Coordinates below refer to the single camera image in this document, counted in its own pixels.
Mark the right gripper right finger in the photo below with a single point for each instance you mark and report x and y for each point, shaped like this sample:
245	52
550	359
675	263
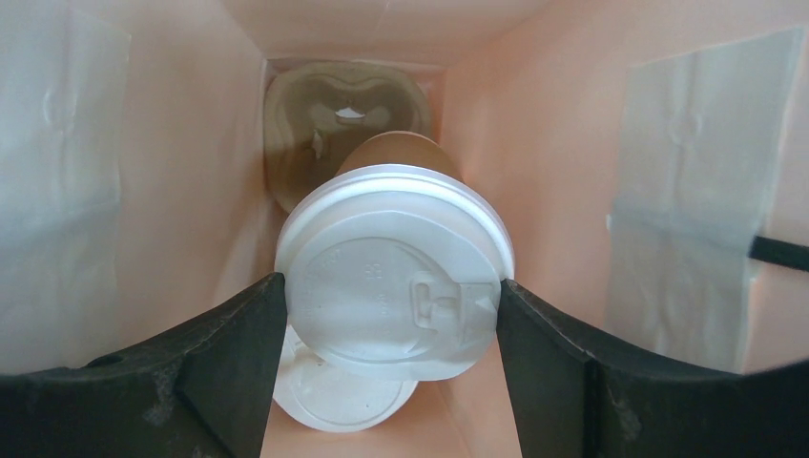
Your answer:
578	391

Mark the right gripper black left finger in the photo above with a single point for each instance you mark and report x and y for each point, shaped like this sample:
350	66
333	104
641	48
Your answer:
203	388

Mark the white cup lid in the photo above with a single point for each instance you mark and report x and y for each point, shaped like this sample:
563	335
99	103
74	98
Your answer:
394	272
325	397

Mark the orange paper bag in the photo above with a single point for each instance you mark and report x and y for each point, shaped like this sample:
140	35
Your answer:
649	159

